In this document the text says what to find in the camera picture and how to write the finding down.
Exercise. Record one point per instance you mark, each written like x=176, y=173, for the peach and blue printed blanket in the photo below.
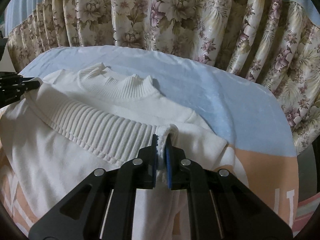
x=225, y=110

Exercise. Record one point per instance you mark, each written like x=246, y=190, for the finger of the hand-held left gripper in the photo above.
x=10, y=95
x=17, y=82

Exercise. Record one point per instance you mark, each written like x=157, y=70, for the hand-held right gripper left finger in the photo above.
x=156, y=162

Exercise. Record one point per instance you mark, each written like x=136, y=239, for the blue floral curtain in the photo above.
x=175, y=17

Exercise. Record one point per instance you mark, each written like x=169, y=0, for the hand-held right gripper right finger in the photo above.
x=168, y=165

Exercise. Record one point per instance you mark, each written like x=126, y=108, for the white knit sweater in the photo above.
x=87, y=110

